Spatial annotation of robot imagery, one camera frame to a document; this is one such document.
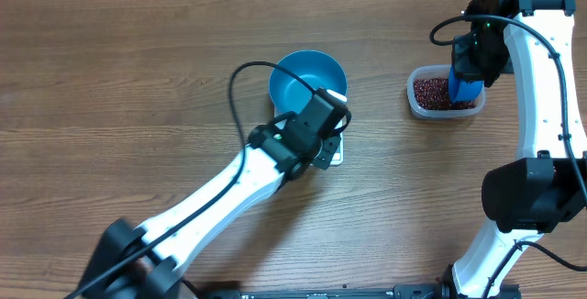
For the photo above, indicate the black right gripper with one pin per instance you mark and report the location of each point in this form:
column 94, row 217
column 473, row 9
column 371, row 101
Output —
column 466, row 69

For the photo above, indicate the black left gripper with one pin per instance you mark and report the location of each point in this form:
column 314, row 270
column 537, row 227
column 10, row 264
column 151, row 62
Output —
column 326, row 149

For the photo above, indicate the blue plastic measuring scoop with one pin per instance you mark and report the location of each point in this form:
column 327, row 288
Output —
column 461, row 90

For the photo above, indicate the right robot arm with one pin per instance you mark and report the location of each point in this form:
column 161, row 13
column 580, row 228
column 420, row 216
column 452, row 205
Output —
column 546, row 183

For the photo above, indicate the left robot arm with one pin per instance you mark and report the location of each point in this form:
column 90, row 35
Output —
column 149, row 261

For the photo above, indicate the blue bowl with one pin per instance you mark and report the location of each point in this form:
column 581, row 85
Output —
column 315, row 68

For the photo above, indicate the clear plastic container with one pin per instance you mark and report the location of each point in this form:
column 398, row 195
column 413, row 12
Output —
column 442, row 71

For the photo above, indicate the red beans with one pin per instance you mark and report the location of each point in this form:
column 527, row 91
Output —
column 433, row 94

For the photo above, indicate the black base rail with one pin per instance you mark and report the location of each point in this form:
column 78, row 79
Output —
column 399, row 291

